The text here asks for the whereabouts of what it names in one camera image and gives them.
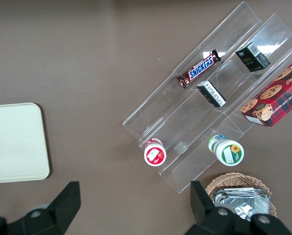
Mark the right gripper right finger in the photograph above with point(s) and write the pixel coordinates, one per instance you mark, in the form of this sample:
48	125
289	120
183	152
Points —
202	205

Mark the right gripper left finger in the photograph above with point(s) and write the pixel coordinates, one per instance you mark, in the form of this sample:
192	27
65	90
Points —
65	205

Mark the light wicker basket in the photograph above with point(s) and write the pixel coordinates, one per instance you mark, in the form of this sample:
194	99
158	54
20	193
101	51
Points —
233	178

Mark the beige rectangular serving tray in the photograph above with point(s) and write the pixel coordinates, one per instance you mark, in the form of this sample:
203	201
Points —
13	142

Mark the stack of foil containers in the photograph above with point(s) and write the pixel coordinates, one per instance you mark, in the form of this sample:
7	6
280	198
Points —
243	200

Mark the green yogurt bottle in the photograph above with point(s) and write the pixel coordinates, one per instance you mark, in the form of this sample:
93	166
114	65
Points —
230	151

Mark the red strawberry yogurt bottle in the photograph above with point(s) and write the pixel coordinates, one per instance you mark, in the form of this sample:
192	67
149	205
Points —
155	154

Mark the clear acrylic stepped shelf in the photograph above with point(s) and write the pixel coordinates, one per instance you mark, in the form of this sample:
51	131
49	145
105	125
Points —
155	115

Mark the small black carton box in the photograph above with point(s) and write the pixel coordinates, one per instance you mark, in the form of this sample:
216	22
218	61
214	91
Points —
252	58
211	94

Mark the red plaid cookie box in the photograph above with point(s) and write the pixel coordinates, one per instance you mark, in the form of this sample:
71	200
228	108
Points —
275	98

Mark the Snickers chocolate bar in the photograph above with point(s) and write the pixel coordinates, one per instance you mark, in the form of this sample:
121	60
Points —
200	68

